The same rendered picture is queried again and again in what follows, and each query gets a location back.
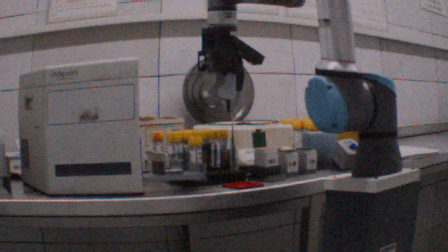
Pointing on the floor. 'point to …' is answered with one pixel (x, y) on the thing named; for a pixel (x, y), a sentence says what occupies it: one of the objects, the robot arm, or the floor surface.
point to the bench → (202, 199)
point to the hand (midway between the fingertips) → (232, 106)
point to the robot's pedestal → (370, 220)
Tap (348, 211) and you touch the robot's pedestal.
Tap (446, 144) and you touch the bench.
